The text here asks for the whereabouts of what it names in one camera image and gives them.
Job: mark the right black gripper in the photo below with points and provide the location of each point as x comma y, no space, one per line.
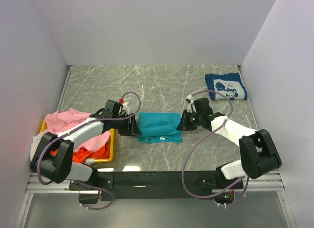
183,124

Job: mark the black base beam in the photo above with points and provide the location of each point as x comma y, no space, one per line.
159,185

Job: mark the pink t shirt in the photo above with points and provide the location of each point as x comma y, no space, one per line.
62,121

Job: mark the white t shirt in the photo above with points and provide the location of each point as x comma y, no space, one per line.
35,143

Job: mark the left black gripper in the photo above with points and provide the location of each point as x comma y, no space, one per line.
131,129

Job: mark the folded navy printed t shirt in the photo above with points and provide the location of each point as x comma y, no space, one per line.
229,85

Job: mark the yellow plastic bin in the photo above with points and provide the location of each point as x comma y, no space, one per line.
110,142

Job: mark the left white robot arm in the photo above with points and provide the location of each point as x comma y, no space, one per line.
52,160

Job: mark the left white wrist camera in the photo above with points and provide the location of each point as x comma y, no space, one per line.
127,105

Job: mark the orange t shirt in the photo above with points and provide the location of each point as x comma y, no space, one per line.
83,156

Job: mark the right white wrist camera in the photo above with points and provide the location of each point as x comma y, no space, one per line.
190,100

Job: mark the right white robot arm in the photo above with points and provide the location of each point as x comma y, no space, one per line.
258,153

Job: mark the teal t shirt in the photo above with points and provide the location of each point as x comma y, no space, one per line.
159,127

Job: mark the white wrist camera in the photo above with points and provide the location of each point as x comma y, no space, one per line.
127,105
190,100

